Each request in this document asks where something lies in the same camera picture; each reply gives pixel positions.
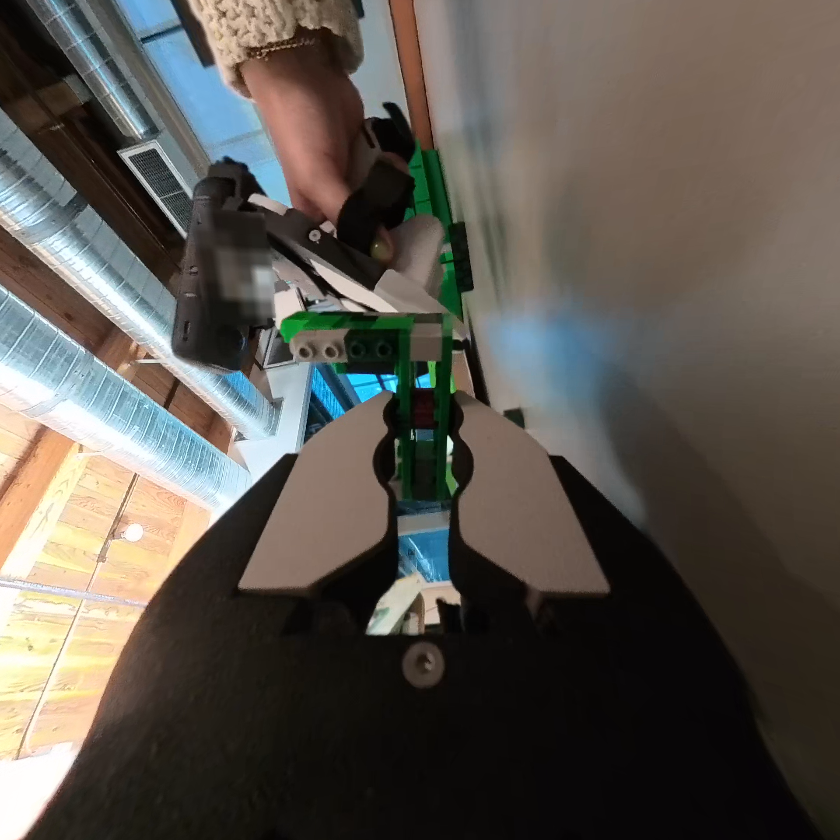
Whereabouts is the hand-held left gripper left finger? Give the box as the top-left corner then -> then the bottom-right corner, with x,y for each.
236,392 -> 400,601

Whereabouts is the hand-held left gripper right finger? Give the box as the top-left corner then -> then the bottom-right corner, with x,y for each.
448,390 -> 613,599

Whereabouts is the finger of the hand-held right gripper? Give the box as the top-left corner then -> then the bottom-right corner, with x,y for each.
307,253 -> 389,301
366,276 -> 471,343

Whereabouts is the green and grey lego build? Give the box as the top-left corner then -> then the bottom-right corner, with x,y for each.
277,310 -> 475,504

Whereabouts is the person's right forearm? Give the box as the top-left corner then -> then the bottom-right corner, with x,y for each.
187,0 -> 366,96

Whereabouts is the large green creeper lego model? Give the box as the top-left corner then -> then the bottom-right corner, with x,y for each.
402,140 -> 475,316

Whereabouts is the person's right hand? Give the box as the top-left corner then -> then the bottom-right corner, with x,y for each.
241,56 -> 398,261

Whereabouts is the white vent grille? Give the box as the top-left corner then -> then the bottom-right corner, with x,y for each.
117,140 -> 199,238

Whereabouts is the wooden side table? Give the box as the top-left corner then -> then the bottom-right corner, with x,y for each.
389,0 -> 435,151

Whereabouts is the silver ventilation duct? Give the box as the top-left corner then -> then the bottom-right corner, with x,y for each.
26,0 -> 163,143
0,282 -> 253,514
0,108 -> 283,442

